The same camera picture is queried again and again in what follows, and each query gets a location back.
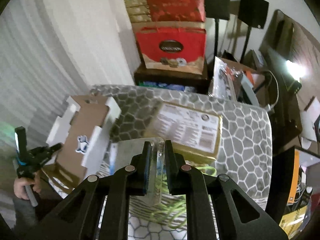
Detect clear plastic package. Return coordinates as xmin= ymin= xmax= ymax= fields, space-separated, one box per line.
xmin=109 ymin=137 xmax=164 ymax=206

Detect black music stand left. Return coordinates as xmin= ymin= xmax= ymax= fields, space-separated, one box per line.
xmin=204 ymin=0 xmax=230 ymax=59

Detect white window curtain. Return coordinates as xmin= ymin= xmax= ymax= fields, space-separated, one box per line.
xmin=1 ymin=0 xmax=139 ymax=158

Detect person's left hand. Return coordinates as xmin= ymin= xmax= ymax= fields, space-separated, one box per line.
xmin=14 ymin=171 xmax=41 ymax=200

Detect silver foil bag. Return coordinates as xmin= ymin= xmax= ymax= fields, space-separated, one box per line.
xmin=208 ymin=57 xmax=244 ymax=101

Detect gold box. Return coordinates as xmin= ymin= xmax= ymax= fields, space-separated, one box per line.
xmin=144 ymin=102 xmax=222 ymax=164

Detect dark red gift box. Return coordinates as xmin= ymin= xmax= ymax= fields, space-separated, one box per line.
xmin=146 ymin=0 xmax=206 ymax=22

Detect black music stand right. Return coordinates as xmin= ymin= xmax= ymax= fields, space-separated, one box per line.
xmin=238 ymin=0 xmax=269 ymax=63

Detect green braided cable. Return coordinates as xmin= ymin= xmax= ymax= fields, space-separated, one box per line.
xmin=150 ymin=164 xmax=218 ymax=230

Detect white cardboard tray box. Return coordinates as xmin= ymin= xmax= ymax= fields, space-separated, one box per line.
xmin=42 ymin=95 xmax=121 ymax=196

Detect black music stand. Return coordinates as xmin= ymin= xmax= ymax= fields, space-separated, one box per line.
xmin=204 ymin=0 xmax=230 ymax=59
xmin=238 ymin=0 xmax=269 ymax=63

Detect stacked gold boxes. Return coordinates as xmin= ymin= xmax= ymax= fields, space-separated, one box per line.
xmin=124 ymin=0 xmax=152 ymax=23

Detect red collection gift bag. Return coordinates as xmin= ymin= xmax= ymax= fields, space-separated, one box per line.
xmin=136 ymin=27 xmax=206 ymax=75

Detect dark wooden nightstand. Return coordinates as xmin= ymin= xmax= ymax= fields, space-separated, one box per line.
xmin=133 ymin=61 xmax=210 ymax=94

